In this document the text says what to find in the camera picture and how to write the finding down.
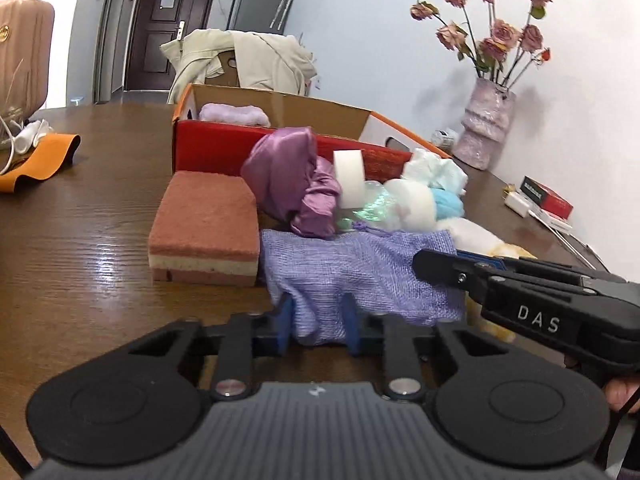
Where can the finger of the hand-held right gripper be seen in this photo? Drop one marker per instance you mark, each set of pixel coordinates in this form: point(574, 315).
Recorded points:
point(445, 270)
point(480, 256)

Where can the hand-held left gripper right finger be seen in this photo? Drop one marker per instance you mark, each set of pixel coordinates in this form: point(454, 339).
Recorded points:
point(350, 326)

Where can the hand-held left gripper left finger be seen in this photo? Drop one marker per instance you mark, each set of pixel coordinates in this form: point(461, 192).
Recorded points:
point(282, 324)

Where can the yellow white plush cloth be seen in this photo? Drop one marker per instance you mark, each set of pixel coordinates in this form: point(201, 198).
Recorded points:
point(475, 235)

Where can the blue plush toy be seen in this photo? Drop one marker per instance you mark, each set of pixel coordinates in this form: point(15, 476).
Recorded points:
point(448, 205)

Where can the lavender knit pouch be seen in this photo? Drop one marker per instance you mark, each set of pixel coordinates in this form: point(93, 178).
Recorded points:
point(350, 265)

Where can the white tissue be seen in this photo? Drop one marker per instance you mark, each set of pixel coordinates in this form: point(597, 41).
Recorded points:
point(435, 170)

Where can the clear iridescent plastic bag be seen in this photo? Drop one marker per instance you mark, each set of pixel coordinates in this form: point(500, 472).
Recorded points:
point(370, 205)

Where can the pink layered sponge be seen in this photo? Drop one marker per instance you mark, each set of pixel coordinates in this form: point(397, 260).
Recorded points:
point(200, 220)

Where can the purple satin cloth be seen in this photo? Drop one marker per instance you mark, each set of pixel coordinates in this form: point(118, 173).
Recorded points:
point(285, 170)

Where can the red cardboard box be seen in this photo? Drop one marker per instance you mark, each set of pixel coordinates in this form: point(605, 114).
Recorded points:
point(210, 147)

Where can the person's right hand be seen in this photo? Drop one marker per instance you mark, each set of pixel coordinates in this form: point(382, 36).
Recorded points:
point(621, 394)

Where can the white charger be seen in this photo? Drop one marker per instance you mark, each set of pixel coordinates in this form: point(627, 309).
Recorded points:
point(516, 204)

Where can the red black box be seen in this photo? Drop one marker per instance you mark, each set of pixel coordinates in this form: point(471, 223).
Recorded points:
point(550, 200)

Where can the small white packet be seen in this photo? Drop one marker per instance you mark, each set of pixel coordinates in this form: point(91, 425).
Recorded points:
point(445, 137)

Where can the pink textured vase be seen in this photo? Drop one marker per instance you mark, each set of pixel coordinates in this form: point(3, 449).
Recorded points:
point(482, 125)

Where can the pale lavender towel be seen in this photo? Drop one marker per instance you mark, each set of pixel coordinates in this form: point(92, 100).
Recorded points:
point(230, 112)

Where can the dried pink roses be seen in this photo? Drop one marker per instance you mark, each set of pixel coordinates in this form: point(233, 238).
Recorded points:
point(500, 35)

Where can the wooden chair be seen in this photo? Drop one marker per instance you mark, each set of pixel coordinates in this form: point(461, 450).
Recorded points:
point(225, 72)

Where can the beige jacket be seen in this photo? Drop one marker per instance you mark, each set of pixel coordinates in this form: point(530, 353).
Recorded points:
point(270, 60)

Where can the dark brown entrance door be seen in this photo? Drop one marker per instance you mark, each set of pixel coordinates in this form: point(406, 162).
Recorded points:
point(160, 35)

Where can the pink suitcase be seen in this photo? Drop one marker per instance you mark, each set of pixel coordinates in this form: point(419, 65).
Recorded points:
point(25, 50)

